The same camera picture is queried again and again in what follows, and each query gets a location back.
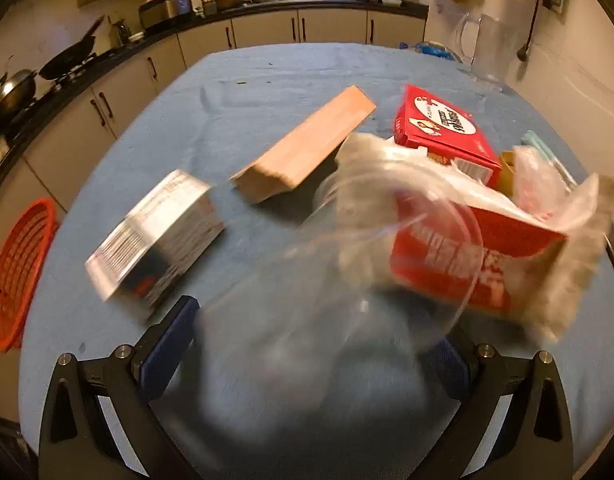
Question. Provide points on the red cardboard box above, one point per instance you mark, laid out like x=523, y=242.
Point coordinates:
x=449, y=134

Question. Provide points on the clear glass pitcher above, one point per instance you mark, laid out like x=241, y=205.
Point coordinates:
x=493, y=50

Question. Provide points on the steel wok with lid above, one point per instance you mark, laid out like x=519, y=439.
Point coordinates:
x=17, y=92

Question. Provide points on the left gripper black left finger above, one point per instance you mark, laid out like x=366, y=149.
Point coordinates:
x=75, y=440

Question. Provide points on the red and white snack bag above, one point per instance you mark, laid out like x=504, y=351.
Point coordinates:
x=517, y=254

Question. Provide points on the silver rice cooker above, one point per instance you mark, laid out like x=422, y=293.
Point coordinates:
x=155, y=12

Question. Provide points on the blue bag behind table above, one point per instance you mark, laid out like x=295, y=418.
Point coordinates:
x=439, y=50

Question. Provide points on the red plastic mesh basket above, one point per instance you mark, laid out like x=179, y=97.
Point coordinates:
x=22, y=259

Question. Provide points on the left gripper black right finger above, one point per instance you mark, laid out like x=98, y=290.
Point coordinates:
x=512, y=421

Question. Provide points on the clear plastic cup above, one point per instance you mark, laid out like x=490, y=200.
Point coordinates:
x=282, y=329

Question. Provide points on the white and blue small box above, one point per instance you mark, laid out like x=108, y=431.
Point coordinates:
x=156, y=242

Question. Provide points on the beige lower kitchen cabinets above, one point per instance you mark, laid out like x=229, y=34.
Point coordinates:
x=118, y=93

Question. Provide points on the black frying pan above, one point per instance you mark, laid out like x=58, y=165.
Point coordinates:
x=64, y=62

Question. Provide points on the long tan cardboard box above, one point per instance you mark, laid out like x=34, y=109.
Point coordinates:
x=292, y=159

